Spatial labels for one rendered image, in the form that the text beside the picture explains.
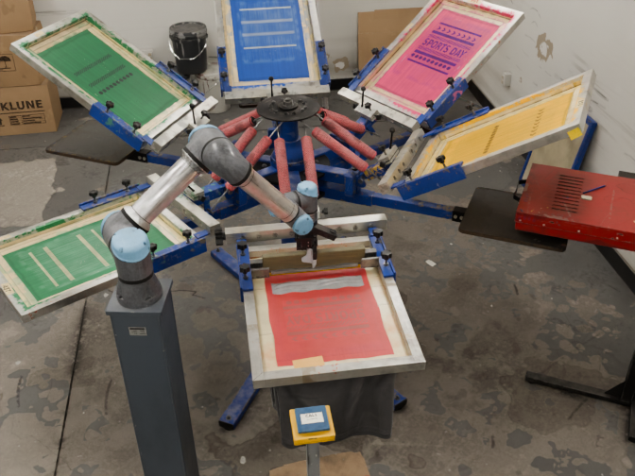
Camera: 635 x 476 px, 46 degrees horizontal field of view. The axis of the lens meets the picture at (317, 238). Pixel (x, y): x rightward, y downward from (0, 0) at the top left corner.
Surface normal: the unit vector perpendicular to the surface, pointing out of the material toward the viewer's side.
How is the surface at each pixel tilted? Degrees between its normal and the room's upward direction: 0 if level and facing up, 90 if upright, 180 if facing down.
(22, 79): 92
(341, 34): 90
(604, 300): 0
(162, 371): 90
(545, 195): 0
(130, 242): 7
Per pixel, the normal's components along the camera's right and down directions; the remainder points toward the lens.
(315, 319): -0.01, -0.83
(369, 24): 0.14, 0.34
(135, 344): -0.04, 0.55
